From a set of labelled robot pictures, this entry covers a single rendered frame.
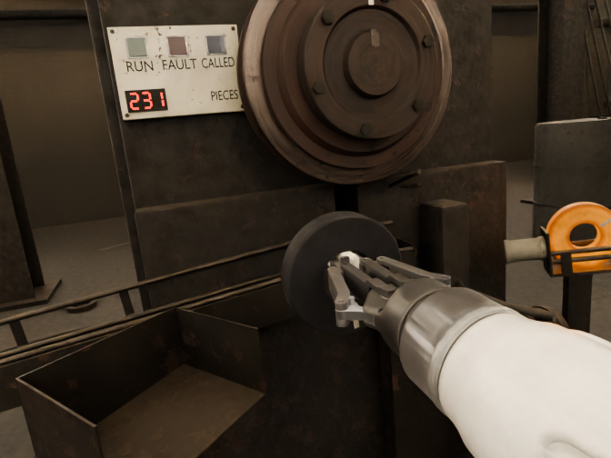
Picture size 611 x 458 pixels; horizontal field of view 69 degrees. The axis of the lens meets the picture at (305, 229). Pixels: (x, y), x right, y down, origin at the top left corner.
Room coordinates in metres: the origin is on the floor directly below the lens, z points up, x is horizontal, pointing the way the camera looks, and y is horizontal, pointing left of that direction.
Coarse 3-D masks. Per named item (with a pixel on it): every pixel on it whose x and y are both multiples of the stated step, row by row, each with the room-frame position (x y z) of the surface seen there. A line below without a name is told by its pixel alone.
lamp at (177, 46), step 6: (168, 36) 0.98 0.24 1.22; (174, 36) 0.99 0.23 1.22; (180, 36) 0.99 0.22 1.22; (168, 42) 0.98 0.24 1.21; (174, 42) 0.99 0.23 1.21; (180, 42) 0.99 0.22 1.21; (174, 48) 0.99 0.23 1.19; (180, 48) 0.99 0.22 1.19; (174, 54) 0.99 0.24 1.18; (180, 54) 0.99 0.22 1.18; (186, 54) 0.99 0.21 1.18
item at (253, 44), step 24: (264, 0) 0.92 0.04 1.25; (432, 0) 1.03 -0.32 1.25; (264, 24) 0.91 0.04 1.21; (264, 96) 0.91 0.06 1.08; (264, 120) 0.91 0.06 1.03; (432, 120) 1.02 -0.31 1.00; (288, 144) 0.92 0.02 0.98; (312, 168) 0.93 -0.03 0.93; (336, 168) 0.95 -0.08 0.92; (360, 168) 0.97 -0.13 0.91; (384, 168) 0.99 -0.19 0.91
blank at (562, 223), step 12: (576, 204) 1.00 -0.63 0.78; (588, 204) 0.99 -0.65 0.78; (600, 204) 1.00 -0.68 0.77; (552, 216) 1.03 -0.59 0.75; (564, 216) 1.00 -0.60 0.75; (576, 216) 0.99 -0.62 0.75; (588, 216) 0.98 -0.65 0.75; (600, 216) 0.98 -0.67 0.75; (552, 228) 1.01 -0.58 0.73; (564, 228) 1.00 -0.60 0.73; (600, 228) 0.98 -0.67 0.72; (552, 240) 1.01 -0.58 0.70; (564, 240) 1.00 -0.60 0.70; (600, 240) 0.98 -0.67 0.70; (600, 252) 0.98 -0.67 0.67; (576, 264) 0.99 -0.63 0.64; (588, 264) 0.98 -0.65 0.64
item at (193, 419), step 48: (144, 336) 0.70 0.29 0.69; (192, 336) 0.73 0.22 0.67; (240, 336) 0.65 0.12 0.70; (48, 384) 0.57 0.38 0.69; (96, 384) 0.62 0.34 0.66; (144, 384) 0.68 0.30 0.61; (192, 384) 0.68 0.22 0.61; (240, 384) 0.66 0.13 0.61; (48, 432) 0.50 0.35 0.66; (96, 432) 0.42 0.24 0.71; (144, 432) 0.58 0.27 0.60; (192, 432) 0.56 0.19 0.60
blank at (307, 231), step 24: (336, 216) 0.52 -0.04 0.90; (360, 216) 0.52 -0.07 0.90; (312, 240) 0.50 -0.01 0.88; (336, 240) 0.51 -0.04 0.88; (360, 240) 0.52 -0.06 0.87; (384, 240) 0.53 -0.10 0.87; (288, 264) 0.50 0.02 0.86; (312, 264) 0.50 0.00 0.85; (288, 288) 0.50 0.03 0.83; (312, 288) 0.50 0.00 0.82; (312, 312) 0.50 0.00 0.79
